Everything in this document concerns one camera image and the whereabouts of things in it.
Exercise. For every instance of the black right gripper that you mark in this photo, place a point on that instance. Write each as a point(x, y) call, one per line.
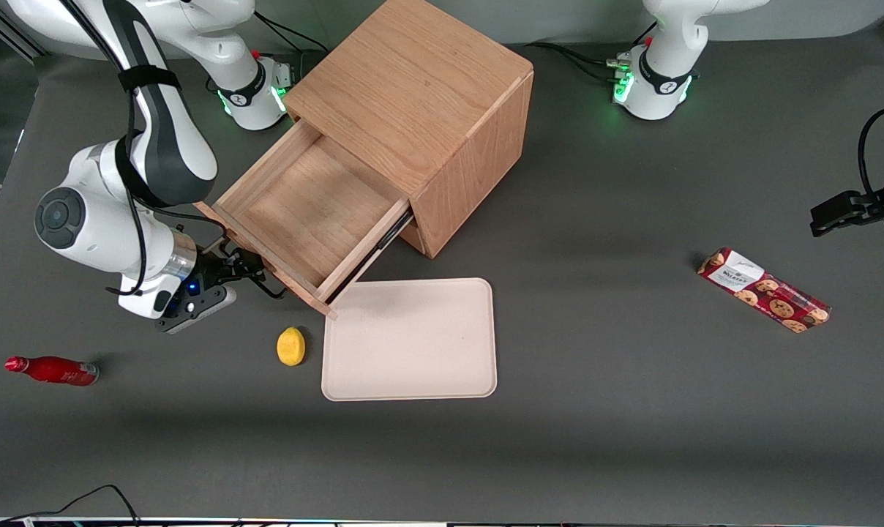
point(231, 265)

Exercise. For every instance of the aluminium frame profile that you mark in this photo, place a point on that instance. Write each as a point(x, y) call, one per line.
point(17, 45)

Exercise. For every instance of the yellow lemon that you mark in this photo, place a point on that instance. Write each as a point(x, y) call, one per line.
point(290, 347)

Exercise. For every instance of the red cookie box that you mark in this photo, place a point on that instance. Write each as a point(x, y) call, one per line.
point(764, 291)

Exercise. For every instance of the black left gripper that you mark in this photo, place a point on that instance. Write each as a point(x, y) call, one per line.
point(883, 200)

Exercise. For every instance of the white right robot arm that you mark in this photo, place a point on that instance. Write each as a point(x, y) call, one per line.
point(98, 227)

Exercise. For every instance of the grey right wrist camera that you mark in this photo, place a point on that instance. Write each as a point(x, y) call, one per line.
point(197, 309)

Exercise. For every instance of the red bottle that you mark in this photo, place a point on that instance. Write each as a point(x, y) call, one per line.
point(54, 370)

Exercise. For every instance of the beige rectangular tray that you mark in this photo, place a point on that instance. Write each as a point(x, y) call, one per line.
point(409, 340)

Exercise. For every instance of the grey table mat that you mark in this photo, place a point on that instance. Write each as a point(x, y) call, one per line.
point(632, 439)

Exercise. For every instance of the wooden drawer cabinet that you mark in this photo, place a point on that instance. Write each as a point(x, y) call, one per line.
point(427, 88)

